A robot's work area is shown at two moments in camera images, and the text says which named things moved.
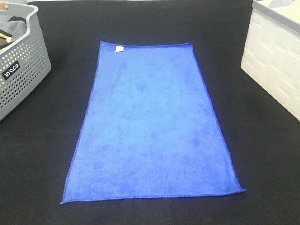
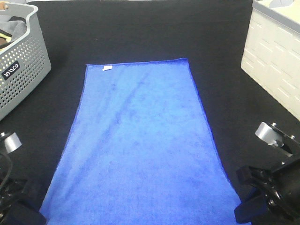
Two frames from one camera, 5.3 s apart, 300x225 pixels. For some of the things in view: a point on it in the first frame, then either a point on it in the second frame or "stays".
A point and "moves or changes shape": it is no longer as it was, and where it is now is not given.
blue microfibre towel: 150,127 moves or changes shape
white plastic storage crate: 271,55 stays
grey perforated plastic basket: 25,57 stays
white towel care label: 119,48 to 107,68
